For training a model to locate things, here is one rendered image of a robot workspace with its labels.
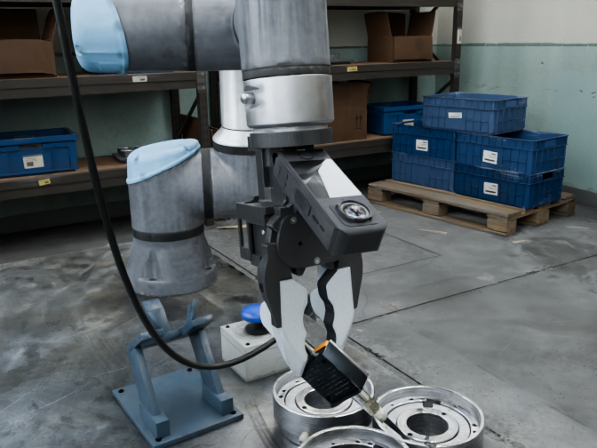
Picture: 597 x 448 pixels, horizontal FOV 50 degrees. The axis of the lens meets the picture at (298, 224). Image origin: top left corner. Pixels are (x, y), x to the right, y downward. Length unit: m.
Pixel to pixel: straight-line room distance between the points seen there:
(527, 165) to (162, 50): 3.67
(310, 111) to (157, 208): 0.53
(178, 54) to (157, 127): 4.08
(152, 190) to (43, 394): 0.36
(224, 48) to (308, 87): 0.13
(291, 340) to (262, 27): 0.26
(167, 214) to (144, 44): 0.44
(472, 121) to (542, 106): 0.94
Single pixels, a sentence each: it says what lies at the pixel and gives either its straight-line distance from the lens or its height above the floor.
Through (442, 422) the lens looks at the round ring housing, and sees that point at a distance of 0.67.
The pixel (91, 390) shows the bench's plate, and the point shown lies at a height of 0.80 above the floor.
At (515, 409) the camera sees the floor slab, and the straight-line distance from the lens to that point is 2.32.
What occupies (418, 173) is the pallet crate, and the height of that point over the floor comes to 0.23.
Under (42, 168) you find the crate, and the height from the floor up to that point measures 0.49.
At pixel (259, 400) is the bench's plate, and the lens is 0.75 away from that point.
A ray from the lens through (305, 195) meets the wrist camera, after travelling 0.49.
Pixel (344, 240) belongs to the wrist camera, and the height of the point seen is 1.05.
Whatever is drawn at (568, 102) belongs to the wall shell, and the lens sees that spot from 5.07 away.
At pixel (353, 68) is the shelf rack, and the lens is 4.70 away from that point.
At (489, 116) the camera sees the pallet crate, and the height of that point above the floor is 0.69.
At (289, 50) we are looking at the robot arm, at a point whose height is 1.18.
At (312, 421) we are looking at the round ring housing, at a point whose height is 0.84.
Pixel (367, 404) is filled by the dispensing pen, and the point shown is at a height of 0.88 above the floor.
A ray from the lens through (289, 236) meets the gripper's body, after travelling 0.53.
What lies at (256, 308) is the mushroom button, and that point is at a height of 0.87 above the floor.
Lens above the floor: 1.19
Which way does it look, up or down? 16 degrees down
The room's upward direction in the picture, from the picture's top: 1 degrees counter-clockwise
